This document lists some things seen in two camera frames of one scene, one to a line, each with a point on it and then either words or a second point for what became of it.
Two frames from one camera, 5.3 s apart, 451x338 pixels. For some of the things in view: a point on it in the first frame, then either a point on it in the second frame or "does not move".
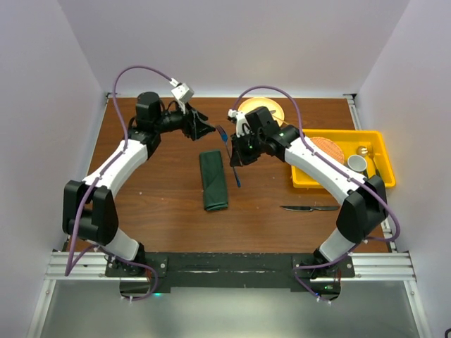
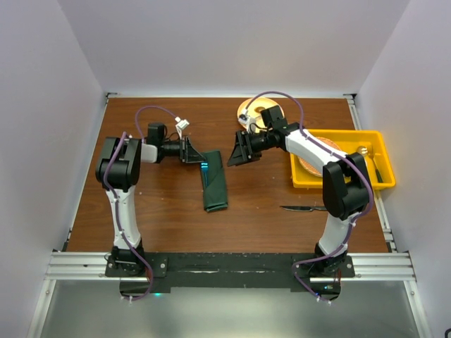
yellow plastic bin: [364, 151] does not move
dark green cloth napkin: [213, 180] does not move
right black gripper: [239, 158] does not move
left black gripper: [193, 125] to [187, 153]
